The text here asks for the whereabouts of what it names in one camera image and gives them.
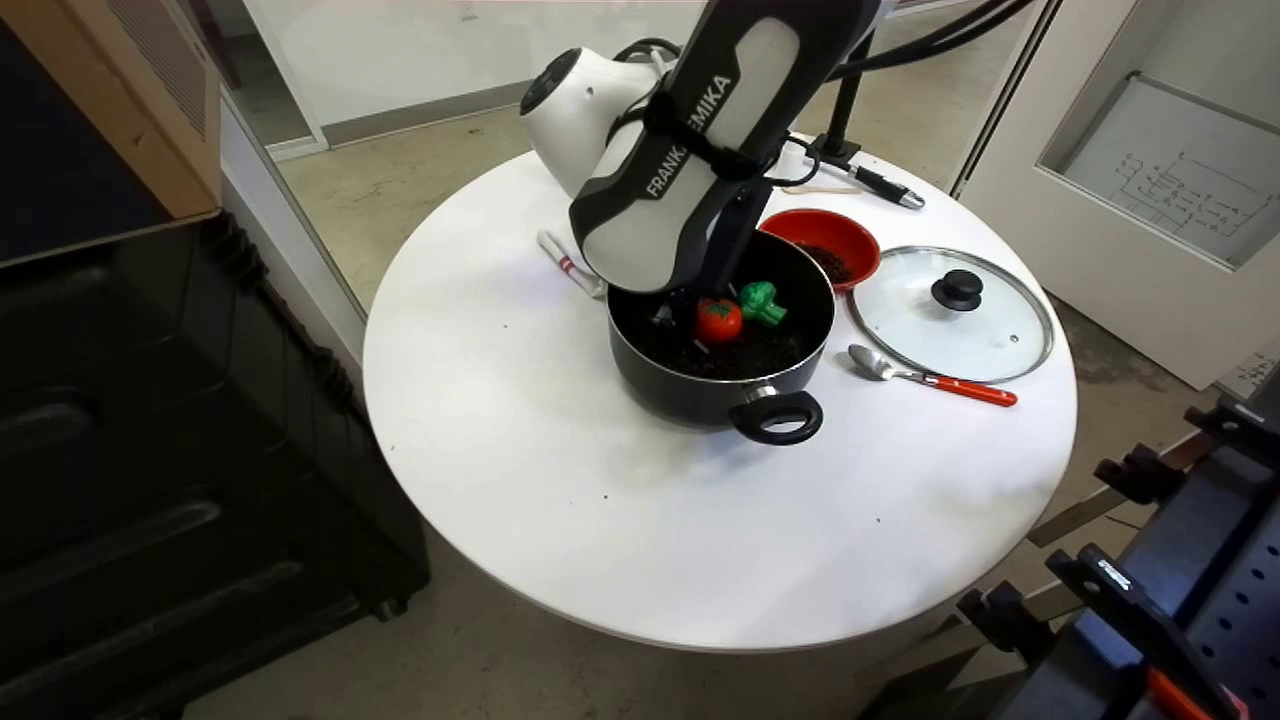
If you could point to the white framed door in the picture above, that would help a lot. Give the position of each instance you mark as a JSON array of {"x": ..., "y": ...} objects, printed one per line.
[{"x": 1012, "y": 202}]

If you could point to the white table base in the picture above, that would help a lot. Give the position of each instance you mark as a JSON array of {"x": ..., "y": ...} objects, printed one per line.
[{"x": 801, "y": 681}]

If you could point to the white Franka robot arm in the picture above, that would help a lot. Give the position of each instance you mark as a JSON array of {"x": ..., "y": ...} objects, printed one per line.
[{"x": 667, "y": 202}]

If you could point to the white plastic utensil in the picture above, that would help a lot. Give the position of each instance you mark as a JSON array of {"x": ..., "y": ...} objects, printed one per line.
[{"x": 563, "y": 261}]

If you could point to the glass lid black knob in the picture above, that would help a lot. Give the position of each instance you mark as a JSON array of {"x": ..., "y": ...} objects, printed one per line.
[{"x": 935, "y": 344}]

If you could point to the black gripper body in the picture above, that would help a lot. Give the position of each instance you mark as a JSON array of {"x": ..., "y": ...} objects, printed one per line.
[{"x": 733, "y": 232}]

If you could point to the black tripod stand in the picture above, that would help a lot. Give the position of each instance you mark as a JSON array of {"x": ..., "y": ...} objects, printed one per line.
[{"x": 846, "y": 105}]

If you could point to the black cooking pot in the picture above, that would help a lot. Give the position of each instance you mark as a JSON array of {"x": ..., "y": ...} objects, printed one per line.
[{"x": 722, "y": 394}]

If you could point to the orange bowl with beans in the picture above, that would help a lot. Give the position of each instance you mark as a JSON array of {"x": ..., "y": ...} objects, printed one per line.
[{"x": 860, "y": 238}]

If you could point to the green toy broccoli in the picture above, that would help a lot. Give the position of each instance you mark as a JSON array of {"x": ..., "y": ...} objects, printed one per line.
[{"x": 761, "y": 303}]

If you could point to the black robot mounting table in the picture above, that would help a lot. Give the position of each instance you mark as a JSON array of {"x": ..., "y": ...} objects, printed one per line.
[{"x": 1226, "y": 574}]

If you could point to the red toy tomato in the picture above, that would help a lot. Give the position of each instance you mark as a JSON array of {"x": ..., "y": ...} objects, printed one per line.
[{"x": 719, "y": 322}]

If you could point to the black cabinet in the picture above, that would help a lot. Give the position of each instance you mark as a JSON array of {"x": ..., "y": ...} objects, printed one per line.
[{"x": 202, "y": 465}]

